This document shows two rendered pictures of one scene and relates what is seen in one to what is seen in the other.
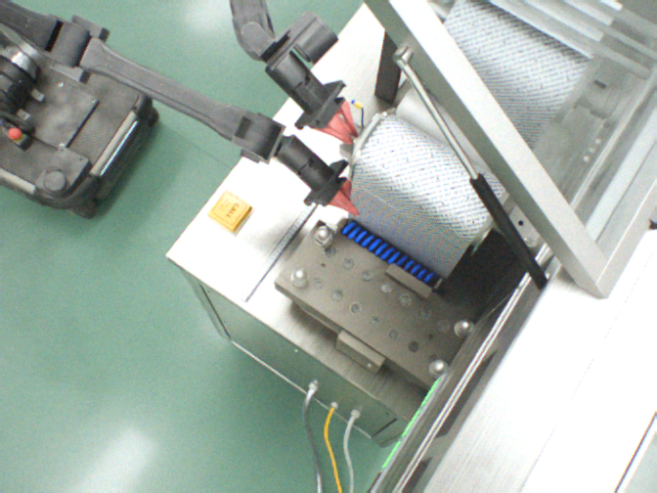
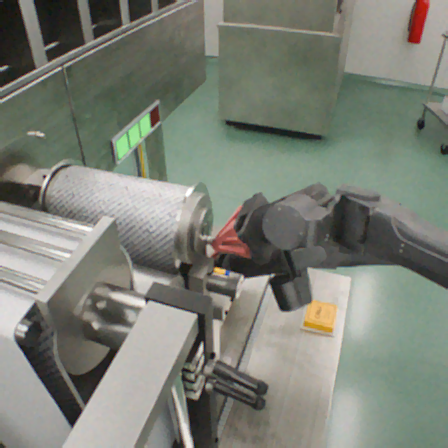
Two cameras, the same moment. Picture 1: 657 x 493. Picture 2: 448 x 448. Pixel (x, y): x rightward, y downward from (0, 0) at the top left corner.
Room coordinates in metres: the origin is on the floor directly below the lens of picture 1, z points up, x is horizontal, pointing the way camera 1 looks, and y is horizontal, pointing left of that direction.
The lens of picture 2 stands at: (1.07, -0.10, 1.68)
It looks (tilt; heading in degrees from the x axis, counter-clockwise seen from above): 40 degrees down; 169
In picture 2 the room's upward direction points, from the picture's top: straight up
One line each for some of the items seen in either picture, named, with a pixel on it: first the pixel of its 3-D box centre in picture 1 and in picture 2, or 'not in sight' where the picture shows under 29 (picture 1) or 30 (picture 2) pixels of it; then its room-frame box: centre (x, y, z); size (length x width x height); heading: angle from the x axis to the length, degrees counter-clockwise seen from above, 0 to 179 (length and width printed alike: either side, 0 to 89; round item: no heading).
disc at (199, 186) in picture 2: (372, 144); (192, 227); (0.58, -0.06, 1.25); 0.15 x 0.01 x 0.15; 150
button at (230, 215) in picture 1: (230, 210); (320, 315); (0.55, 0.22, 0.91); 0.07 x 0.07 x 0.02; 60
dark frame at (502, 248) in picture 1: (437, 221); not in sight; (0.54, -0.22, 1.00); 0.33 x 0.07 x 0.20; 60
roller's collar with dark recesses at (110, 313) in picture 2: not in sight; (122, 319); (0.81, -0.16, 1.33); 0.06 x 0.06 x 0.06; 60
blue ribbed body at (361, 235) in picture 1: (389, 254); not in sight; (0.45, -0.12, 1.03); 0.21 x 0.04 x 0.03; 60
